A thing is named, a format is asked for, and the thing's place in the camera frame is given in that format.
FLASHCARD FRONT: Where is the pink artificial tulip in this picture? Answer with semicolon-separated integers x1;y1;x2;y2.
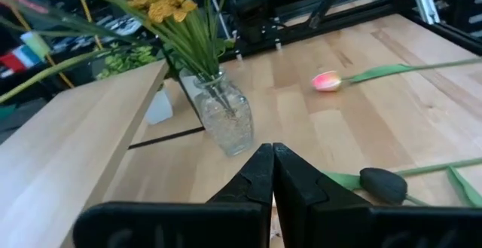
310;57;482;93

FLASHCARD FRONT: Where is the clear cut-glass vase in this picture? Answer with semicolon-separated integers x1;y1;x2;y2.
193;70;255;158

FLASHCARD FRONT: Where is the black artificial tulip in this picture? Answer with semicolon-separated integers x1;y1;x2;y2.
322;157;482;208

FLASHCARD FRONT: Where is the yellow artificial flower bunch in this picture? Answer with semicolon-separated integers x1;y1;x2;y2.
63;0;242;119

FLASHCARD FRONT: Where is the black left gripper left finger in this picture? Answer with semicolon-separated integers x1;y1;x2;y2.
73;142;275;248

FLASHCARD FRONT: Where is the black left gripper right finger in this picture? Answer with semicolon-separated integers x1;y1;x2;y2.
273;142;482;248

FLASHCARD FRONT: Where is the yellow extension cable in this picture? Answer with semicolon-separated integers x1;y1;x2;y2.
76;0;103;51
10;9;75;90

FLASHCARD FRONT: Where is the light green fern white pot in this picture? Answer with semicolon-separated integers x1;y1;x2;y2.
96;43;174;125

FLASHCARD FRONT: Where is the wooden shelf with black legs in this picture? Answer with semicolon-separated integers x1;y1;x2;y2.
0;59;206;248

